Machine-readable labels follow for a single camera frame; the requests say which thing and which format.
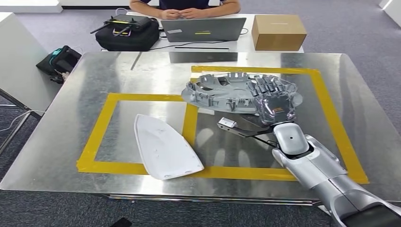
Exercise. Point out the white table with metal legs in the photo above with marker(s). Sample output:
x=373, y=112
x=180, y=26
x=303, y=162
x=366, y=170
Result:
x=22, y=62

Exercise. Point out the white plastic car part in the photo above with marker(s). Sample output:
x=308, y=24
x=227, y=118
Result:
x=163, y=150

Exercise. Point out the brown cardboard box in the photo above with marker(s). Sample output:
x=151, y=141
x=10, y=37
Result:
x=278, y=34

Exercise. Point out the stainless steel workbench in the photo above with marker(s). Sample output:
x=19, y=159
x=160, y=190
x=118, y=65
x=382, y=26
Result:
x=94, y=72

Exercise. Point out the person's left hand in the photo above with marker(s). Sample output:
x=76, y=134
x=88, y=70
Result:
x=192, y=13

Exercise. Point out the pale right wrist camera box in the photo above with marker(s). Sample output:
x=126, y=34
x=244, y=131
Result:
x=227, y=123

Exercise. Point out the small yellow tape rectangle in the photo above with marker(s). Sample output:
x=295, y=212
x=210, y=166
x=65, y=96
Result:
x=100, y=125

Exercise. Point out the person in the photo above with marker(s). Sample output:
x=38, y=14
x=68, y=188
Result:
x=184, y=3

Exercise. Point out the silver plastic wheel hubcap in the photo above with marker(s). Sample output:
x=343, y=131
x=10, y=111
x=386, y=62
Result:
x=219, y=94

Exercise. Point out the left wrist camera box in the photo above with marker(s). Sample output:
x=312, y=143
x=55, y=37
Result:
x=120, y=223

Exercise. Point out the black equipment bag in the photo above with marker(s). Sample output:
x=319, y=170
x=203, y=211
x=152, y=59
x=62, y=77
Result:
x=131, y=40

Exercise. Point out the person's right forearm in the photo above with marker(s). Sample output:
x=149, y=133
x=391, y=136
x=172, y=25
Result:
x=145, y=7

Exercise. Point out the black and teal backpack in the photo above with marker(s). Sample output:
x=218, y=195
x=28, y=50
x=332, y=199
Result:
x=62, y=61

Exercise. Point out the person's right hand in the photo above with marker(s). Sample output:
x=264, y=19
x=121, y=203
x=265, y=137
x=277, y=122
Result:
x=172, y=14

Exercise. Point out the large yellow tape rectangle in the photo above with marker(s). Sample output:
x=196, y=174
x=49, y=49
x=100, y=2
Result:
x=335, y=125

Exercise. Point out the white low platform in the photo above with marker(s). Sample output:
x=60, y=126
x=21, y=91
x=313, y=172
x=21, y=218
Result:
x=28, y=6

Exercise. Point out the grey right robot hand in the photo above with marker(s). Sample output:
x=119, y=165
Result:
x=275, y=103

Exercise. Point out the grey laptop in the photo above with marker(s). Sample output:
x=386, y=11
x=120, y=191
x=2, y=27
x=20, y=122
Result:
x=203, y=29

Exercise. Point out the white desk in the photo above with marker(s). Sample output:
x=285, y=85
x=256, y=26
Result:
x=241, y=46

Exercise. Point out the black right camera bracket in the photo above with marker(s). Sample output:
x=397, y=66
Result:
x=247, y=133

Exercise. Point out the person's left forearm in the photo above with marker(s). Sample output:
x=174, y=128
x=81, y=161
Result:
x=222, y=7

